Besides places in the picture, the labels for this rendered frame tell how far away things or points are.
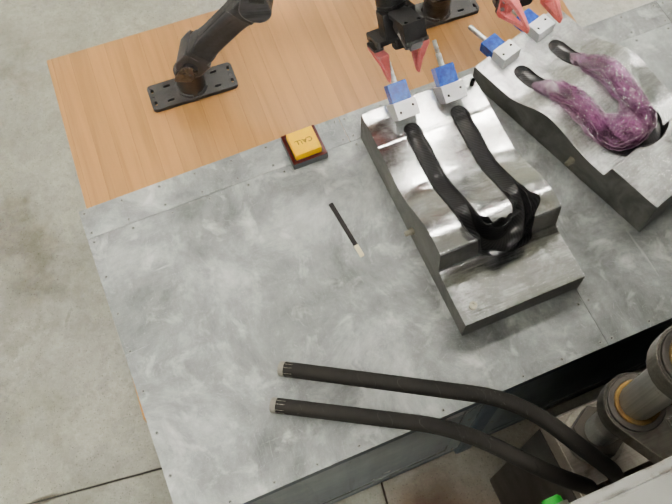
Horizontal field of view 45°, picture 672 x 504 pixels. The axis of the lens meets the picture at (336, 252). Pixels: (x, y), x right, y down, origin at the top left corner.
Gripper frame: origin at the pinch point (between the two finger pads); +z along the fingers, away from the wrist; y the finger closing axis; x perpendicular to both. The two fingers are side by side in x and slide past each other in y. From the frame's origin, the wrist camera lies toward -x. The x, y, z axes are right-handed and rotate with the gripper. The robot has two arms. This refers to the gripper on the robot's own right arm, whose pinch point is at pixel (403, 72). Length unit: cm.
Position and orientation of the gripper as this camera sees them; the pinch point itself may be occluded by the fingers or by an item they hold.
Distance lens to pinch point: 166.1
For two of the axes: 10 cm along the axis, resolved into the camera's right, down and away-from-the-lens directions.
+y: 9.2, -3.6, 1.4
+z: 2.1, 7.7, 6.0
